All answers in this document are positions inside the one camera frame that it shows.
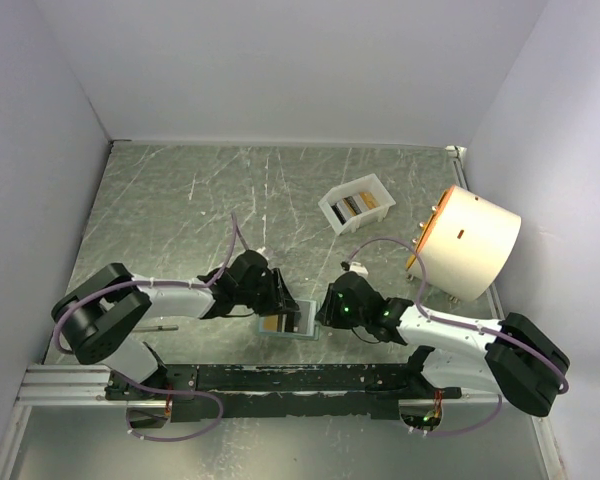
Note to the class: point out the black card in tray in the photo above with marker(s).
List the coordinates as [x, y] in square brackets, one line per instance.
[342, 212]

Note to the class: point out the gold card in tray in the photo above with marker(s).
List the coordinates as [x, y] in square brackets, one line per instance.
[368, 200]

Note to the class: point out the beige cylindrical drum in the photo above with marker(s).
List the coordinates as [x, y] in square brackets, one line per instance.
[464, 244]

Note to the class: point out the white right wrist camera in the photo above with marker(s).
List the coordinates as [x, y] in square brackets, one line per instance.
[355, 267]

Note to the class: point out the small metal rod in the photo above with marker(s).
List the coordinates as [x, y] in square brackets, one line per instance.
[158, 328]

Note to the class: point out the white card tray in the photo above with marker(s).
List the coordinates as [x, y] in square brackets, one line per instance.
[348, 195]

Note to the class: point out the aluminium extrusion frame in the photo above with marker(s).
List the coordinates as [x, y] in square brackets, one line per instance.
[62, 428]

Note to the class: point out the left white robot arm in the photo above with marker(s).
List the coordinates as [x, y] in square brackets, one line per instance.
[94, 322]

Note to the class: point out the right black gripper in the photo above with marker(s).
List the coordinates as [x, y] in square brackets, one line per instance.
[327, 315]

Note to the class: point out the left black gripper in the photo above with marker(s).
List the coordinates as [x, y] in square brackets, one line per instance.
[286, 302]

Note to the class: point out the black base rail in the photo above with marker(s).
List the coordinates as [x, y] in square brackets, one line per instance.
[278, 391]

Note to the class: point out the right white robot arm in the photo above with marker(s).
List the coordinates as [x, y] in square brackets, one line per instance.
[511, 357]

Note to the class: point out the green card holder wallet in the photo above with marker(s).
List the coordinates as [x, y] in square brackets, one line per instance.
[308, 329]

